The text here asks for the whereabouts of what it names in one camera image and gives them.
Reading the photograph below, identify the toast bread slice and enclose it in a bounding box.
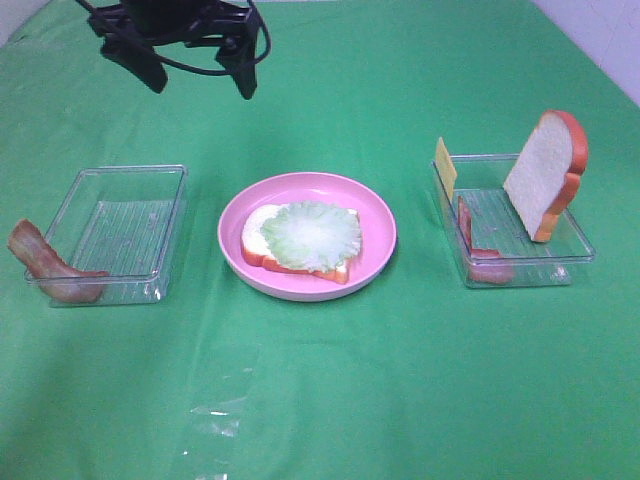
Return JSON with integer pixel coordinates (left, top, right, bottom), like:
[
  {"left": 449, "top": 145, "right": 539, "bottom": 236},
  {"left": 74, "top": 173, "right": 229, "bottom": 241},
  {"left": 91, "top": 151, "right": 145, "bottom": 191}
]
[
  {"left": 503, "top": 110, "right": 589, "bottom": 243},
  {"left": 241, "top": 203, "right": 361, "bottom": 284}
]

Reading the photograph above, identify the yellow cheese slice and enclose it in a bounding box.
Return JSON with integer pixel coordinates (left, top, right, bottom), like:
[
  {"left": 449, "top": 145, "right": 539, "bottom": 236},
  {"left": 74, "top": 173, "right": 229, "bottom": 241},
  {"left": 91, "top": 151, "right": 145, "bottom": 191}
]
[{"left": 435, "top": 137, "right": 458, "bottom": 202}]

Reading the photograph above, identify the left clear plastic container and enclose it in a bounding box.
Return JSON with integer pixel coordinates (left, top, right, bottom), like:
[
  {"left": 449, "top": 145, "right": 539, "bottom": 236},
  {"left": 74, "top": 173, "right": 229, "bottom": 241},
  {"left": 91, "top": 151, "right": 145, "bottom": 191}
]
[{"left": 24, "top": 165, "right": 188, "bottom": 306}]

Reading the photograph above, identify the green lettuce leaf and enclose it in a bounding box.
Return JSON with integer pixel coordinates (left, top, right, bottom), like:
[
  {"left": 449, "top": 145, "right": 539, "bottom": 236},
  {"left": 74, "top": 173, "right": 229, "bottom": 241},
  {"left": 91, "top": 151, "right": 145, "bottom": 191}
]
[{"left": 259, "top": 201, "right": 362, "bottom": 273}]

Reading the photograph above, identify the clear plastic tape strip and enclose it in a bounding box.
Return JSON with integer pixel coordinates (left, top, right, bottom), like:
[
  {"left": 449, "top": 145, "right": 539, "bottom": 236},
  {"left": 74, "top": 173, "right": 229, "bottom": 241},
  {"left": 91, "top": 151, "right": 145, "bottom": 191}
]
[{"left": 172, "top": 344, "right": 259, "bottom": 479}]

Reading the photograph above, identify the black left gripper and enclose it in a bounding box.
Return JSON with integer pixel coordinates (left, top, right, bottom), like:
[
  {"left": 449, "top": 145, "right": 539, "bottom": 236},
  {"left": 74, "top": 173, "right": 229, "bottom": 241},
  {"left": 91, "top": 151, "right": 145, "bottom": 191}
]
[{"left": 88, "top": 1, "right": 260, "bottom": 100}]

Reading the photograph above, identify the clear plastic container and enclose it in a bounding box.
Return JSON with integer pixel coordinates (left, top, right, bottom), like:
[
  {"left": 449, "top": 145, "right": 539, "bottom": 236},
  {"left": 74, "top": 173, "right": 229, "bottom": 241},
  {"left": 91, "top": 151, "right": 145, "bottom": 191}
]
[
  {"left": 24, "top": 165, "right": 188, "bottom": 306},
  {"left": 431, "top": 153, "right": 595, "bottom": 289}
]

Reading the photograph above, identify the bacon strip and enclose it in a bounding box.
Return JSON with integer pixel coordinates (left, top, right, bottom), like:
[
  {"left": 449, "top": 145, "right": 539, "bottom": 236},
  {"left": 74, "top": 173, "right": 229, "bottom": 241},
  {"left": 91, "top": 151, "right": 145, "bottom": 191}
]
[
  {"left": 7, "top": 219, "right": 108, "bottom": 303},
  {"left": 458, "top": 196, "right": 514, "bottom": 285}
]

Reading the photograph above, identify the right clear plastic container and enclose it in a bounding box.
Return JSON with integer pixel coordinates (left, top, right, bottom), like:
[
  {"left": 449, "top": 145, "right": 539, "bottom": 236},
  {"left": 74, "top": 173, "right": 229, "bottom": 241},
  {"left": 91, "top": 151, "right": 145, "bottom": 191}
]
[{"left": 431, "top": 153, "right": 595, "bottom": 289}]

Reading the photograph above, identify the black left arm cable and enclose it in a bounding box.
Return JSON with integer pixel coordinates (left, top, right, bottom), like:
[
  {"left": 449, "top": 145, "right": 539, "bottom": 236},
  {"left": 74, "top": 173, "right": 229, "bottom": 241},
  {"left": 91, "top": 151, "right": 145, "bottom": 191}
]
[{"left": 74, "top": 0, "right": 274, "bottom": 77}]

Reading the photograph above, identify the green tablecloth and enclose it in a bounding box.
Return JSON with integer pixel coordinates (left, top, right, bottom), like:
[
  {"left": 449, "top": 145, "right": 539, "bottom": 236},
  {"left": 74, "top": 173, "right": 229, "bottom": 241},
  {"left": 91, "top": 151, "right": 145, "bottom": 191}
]
[{"left": 1, "top": 1, "right": 639, "bottom": 479}]

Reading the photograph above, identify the pink round plate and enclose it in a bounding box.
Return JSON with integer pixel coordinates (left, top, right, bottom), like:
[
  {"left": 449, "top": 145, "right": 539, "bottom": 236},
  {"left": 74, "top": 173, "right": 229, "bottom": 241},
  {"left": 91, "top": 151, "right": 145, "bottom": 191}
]
[{"left": 218, "top": 172, "right": 397, "bottom": 302}]

